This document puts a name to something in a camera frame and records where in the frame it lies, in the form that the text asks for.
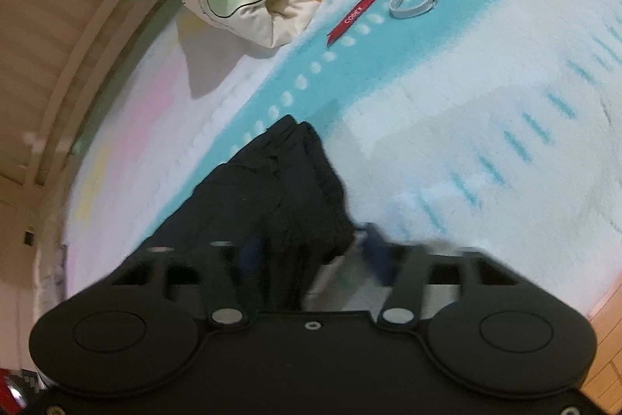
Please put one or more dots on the black pants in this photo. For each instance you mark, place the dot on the black pants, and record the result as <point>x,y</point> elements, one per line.
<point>272,201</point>

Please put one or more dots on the wooden bed frame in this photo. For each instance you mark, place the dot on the wooden bed frame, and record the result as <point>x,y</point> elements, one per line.
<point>58,55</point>

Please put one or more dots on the flower print fleece blanket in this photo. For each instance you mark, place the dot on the flower print fleece blanket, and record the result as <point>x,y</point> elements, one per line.
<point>461,104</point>

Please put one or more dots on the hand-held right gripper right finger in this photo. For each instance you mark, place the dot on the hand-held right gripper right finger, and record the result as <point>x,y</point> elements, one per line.
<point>380,260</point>

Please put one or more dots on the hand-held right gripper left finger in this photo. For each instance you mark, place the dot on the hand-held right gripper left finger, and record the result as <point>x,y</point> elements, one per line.
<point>250,259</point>

